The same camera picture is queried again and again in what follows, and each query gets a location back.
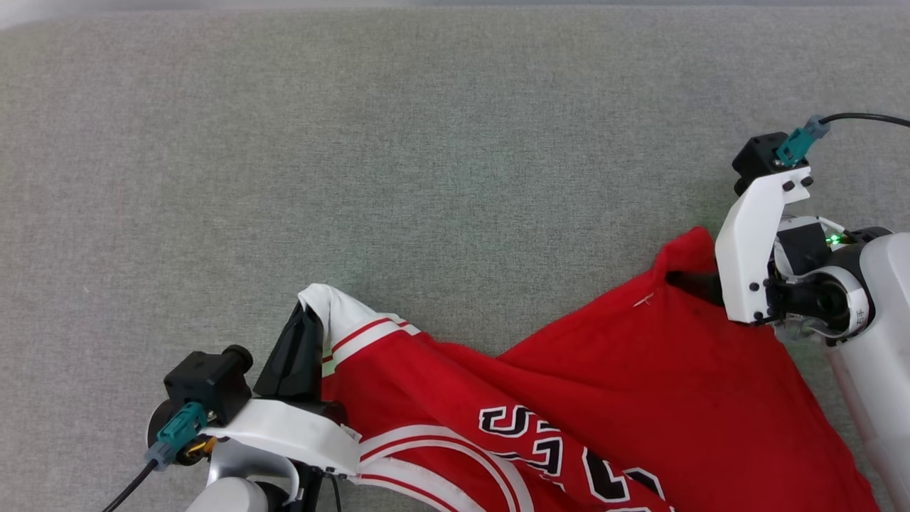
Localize red basketball jersey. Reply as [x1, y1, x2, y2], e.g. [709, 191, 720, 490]
[297, 226, 882, 512]

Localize teal left camera connector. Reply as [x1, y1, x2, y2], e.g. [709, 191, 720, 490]
[144, 401, 209, 471]

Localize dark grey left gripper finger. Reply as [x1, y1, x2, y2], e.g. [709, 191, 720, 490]
[253, 302, 326, 404]

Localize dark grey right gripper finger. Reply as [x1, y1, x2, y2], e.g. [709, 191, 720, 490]
[667, 269, 725, 306]

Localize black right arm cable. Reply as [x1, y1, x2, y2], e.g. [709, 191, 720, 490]
[818, 112, 910, 130]

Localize teal camera connector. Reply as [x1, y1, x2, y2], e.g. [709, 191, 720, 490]
[144, 401, 209, 471]
[774, 115, 832, 169]

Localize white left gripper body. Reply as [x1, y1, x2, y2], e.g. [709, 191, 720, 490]
[202, 397, 363, 477]

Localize teal right camera connector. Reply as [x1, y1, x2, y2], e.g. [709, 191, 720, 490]
[774, 115, 832, 169]

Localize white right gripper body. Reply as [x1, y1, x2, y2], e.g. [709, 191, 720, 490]
[714, 166, 813, 326]

